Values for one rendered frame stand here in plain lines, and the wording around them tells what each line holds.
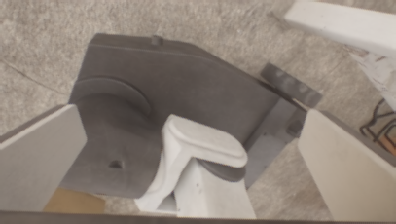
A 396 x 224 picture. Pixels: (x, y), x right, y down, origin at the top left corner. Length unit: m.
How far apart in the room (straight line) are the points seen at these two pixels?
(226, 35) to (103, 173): 0.50
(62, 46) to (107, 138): 0.35
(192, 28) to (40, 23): 0.38
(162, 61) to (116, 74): 0.10
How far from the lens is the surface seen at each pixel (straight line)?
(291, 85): 0.62
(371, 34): 0.60
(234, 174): 0.45
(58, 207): 0.88
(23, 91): 0.73
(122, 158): 0.36
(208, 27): 0.64
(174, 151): 0.37
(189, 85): 0.49
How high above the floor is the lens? 0.60
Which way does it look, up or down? 55 degrees down
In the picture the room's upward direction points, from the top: 154 degrees clockwise
